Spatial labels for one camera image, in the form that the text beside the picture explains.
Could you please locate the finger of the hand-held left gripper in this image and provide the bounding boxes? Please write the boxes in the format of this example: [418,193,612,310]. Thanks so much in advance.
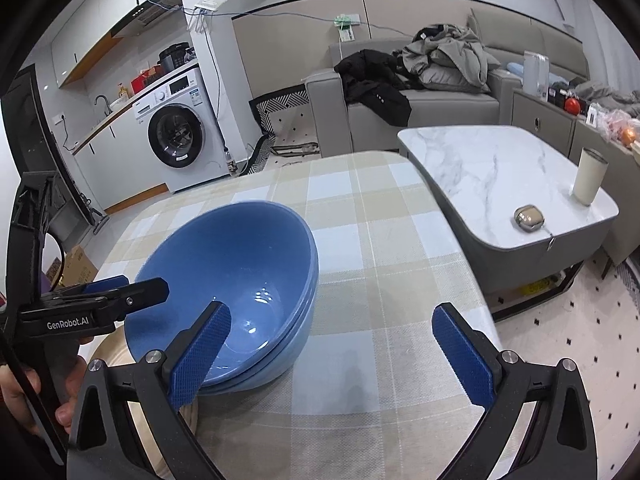
[54,275,131,298]
[41,277,170,321]

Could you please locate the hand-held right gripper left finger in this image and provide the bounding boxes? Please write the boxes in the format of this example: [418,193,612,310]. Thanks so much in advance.
[66,302,232,480]

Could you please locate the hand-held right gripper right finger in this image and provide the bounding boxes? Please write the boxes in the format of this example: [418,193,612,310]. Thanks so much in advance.
[432,303,598,480]

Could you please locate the beige round plate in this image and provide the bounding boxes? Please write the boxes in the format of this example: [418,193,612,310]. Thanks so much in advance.
[89,332,203,480]

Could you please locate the person's left hand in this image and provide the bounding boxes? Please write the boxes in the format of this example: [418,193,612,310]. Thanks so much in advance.
[0,339,97,437]

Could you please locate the cardboard box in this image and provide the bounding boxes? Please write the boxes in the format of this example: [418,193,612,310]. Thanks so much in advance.
[47,245,98,288]

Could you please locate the stick vacuum cleaner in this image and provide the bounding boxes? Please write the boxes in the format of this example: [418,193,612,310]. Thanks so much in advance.
[75,190,108,233]

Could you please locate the plaid tablecloth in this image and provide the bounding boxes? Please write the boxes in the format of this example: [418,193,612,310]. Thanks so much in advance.
[90,151,503,480]

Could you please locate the white lower kitchen cabinets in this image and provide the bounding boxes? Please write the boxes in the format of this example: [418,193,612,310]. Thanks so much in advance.
[74,105,168,211]

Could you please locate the white kitchen cabinets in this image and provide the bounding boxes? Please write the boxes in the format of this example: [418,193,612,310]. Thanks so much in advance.
[74,105,168,211]
[50,0,138,88]

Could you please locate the white washing machine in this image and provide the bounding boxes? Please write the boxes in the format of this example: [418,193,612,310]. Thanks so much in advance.
[134,65,228,195]

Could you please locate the dark glass cabinet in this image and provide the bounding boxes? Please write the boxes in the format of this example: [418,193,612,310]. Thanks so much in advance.
[0,64,98,226]

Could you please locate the marble coffee table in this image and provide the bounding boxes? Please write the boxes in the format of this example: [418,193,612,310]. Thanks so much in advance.
[397,126,620,321]

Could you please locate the red box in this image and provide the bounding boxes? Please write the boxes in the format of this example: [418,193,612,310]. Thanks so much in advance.
[131,65,166,95]

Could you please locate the beige tumbler cup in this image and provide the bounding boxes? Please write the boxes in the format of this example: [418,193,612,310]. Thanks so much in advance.
[571,147,609,206]

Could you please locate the black rice cooker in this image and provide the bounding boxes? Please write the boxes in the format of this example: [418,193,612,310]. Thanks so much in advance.
[159,44,193,73]

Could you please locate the grey sofa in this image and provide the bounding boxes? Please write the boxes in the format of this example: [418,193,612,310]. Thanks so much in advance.
[305,7,591,158]

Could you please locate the white upper kitchen cabinets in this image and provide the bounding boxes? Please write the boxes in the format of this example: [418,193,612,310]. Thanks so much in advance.
[50,0,138,88]

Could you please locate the black range hood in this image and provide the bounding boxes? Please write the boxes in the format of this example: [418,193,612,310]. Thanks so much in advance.
[111,0,183,38]

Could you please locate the black jacket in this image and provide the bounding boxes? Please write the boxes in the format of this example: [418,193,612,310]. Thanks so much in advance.
[334,49,412,126]

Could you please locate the grey clothes pile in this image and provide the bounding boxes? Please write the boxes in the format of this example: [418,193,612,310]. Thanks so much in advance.
[392,23,501,93]

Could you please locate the white wall network box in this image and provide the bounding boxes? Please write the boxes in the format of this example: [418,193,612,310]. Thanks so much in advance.
[194,0,224,33]

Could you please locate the white wall socket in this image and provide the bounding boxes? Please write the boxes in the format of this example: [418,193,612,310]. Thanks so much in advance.
[334,12,362,42]

